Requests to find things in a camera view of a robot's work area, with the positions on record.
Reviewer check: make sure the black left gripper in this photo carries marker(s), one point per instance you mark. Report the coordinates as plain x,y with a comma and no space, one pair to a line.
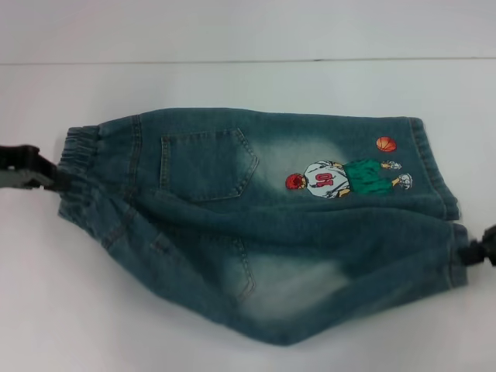
19,166

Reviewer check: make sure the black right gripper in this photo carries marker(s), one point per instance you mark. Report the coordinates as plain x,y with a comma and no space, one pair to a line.
489,244

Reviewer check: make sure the blue denim shorts basketball embroidery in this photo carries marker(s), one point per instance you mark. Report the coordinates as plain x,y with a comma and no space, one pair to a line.
248,232

